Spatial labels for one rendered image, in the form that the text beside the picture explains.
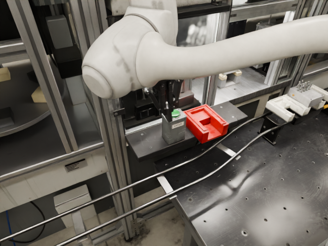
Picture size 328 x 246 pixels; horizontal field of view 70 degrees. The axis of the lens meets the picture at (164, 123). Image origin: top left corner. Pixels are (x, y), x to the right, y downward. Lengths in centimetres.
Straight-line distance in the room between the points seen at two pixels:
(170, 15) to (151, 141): 54
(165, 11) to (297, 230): 91
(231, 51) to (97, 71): 22
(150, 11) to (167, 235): 145
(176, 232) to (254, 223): 78
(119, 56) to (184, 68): 11
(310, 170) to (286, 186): 17
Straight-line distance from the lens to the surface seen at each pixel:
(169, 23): 54
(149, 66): 41
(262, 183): 117
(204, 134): 91
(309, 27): 48
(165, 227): 174
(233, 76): 134
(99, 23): 75
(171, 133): 88
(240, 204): 108
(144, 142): 93
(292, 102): 136
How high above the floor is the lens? 156
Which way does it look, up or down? 40 degrees down
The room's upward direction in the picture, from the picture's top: straight up
